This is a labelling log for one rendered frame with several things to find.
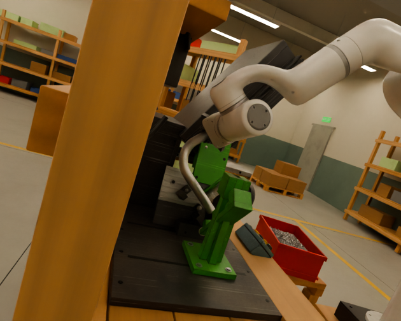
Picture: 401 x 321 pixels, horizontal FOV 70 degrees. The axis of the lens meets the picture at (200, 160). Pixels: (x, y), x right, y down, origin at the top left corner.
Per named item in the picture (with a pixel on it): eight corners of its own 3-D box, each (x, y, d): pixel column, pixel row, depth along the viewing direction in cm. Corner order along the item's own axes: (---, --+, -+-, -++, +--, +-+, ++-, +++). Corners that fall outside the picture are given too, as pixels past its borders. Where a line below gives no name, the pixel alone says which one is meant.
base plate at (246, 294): (188, 182, 174) (189, 179, 174) (279, 322, 71) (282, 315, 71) (119, 164, 161) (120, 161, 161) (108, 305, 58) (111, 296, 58)
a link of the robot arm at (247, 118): (211, 118, 74) (229, 147, 76) (233, 106, 62) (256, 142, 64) (233, 101, 77) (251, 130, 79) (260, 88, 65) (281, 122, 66)
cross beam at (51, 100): (110, 104, 161) (114, 88, 160) (64, 160, 40) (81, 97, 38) (101, 100, 160) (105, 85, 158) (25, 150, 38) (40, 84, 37)
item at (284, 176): (284, 188, 811) (293, 164, 799) (302, 199, 738) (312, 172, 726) (249, 179, 765) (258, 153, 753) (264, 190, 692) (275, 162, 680)
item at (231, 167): (235, 169, 137) (238, 164, 136) (249, 180, 121) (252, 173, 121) (157, 147, 125) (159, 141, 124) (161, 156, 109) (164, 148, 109)
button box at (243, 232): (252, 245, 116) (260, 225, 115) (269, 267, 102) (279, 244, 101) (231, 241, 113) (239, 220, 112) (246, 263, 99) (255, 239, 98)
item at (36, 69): (94, 120, 885) (113, 48, 849) (-23, 85, 804) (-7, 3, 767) (97, 118, 937) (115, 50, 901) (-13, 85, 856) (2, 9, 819)
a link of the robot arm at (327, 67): (322, 12, 63) (206, 89, 65) (355, 75, 66) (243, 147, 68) (305, 24, 72) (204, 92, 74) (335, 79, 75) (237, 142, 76)
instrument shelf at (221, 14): (167, 58, 144) (169, 51, 143) (226, 21, 60) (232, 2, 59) (117, 39, 136) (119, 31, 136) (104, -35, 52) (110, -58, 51)
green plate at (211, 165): (213, 186, 111) (225, 135, 113) (221, 188, 104) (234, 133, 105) (185, 179, 108) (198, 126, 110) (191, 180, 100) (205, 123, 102)
